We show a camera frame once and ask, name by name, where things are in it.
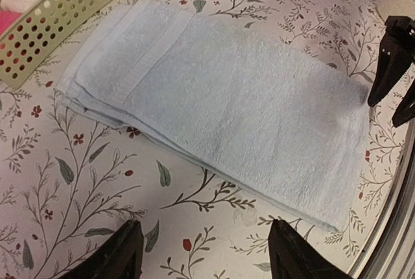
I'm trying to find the pink rolled towel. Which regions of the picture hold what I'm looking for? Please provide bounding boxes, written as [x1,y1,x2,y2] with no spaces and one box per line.
[1,10,23,38]

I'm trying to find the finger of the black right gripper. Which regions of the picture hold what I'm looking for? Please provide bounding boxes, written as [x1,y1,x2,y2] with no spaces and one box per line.
[368,16,414,106]
[392,92,415,127]

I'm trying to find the cream ribbed mug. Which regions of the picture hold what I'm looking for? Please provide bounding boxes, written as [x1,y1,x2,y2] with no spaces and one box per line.
[377,0,415,21]

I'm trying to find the light blue towel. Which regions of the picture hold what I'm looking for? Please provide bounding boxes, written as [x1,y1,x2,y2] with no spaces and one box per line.
[57,1,369,231]

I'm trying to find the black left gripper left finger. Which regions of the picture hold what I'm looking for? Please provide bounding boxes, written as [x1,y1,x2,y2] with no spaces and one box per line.
[60,220,144,279]

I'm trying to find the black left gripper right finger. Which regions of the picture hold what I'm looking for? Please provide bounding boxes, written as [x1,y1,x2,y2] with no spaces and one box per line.
[268,219,351,279]

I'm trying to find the green perforated plastic basket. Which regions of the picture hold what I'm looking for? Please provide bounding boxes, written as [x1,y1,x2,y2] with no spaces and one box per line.
[1,0,112,89]

